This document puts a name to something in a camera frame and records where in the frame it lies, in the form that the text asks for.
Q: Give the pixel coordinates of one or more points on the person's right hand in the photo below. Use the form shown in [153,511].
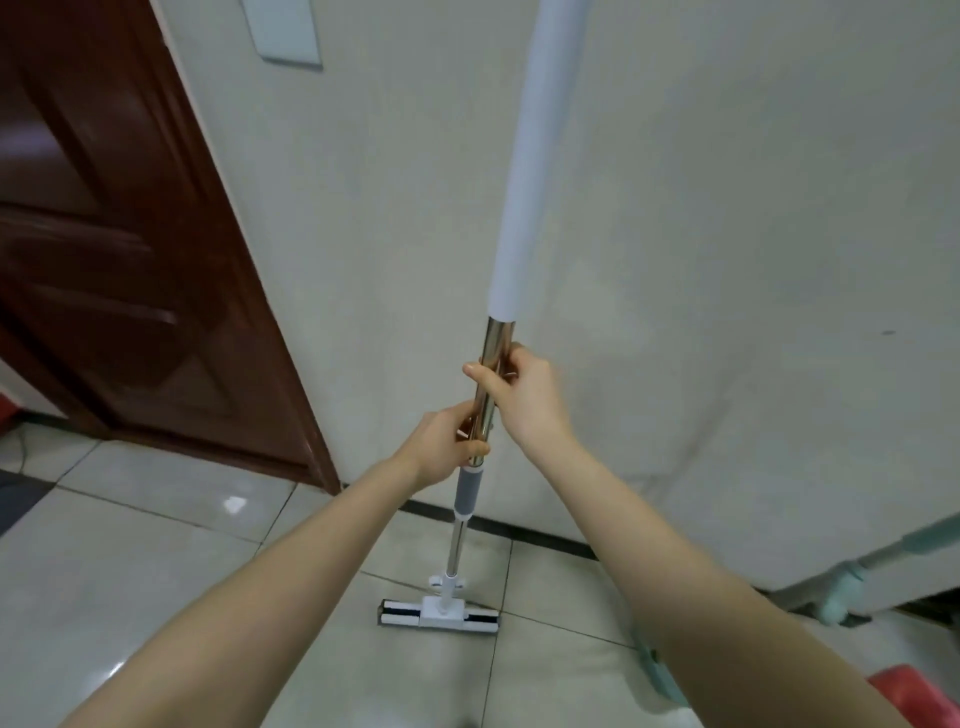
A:
[529,401]

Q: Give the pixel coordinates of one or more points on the person's left hand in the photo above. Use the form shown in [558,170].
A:
[435,450]

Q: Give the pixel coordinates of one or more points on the person's right fingers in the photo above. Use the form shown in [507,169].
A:
[480,373]

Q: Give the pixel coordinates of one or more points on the person's left thumb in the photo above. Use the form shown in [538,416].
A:
[461,412]

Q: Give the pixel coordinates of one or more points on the person's right forearm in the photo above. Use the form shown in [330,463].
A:
[675,592]

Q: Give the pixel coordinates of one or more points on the person's left forearm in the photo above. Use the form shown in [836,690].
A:
[277,592]

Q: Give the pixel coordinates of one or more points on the dark brown wooden door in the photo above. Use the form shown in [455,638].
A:
[112,247]

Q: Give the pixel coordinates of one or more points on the red plastic stool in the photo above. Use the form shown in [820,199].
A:
[919,694]

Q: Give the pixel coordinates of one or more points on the grey wall switch plate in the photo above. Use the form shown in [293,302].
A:
[283,30]

